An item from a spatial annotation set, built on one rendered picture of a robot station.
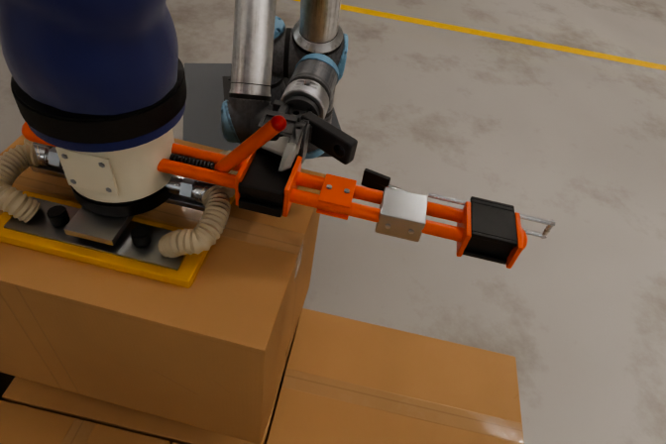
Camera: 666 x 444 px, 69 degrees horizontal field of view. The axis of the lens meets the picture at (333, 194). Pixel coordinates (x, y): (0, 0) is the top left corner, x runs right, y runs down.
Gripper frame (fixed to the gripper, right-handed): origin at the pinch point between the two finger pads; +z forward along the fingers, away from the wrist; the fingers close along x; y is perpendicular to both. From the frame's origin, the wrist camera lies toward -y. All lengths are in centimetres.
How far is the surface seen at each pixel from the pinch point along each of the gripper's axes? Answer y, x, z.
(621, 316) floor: -137, -117, -86
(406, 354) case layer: -33, -63, -13
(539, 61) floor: -129, -115, -315
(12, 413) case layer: 52, -64, 23
